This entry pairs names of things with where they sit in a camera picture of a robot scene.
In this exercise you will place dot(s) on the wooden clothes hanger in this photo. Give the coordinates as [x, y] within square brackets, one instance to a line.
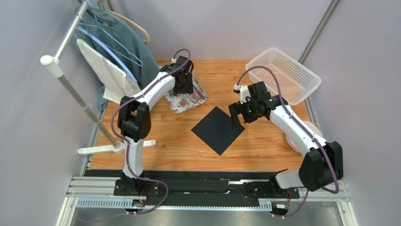
[147, 39]

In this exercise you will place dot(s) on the blue clothes hanger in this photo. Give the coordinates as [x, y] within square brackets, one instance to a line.
[111, 52]

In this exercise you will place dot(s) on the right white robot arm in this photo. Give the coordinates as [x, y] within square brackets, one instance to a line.
[323, 161]

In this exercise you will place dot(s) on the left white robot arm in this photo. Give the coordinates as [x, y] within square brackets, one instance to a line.
[134, 122]

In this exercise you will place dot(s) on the black paper napkin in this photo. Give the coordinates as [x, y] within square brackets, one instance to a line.
[216, 131]

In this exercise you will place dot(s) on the teal green shirt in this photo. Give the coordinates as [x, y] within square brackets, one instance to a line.
[122, 38]

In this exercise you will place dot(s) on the floral cloth mat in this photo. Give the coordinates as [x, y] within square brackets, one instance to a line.
[183, 102]

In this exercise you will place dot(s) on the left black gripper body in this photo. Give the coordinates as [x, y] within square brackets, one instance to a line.
[187, 86]

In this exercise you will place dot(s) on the white towel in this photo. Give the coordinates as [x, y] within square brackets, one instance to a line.
[117, 83]

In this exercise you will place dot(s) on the white clothes rack stand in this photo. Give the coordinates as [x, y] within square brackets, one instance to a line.
[52, 64]

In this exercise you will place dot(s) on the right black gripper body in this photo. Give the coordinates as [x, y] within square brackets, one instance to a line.
[239, 108]

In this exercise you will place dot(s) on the green clothes hanger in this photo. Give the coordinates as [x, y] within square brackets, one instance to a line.
[103, 11]

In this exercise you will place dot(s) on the white plastic basket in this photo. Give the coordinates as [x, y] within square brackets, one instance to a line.
[296, 81]

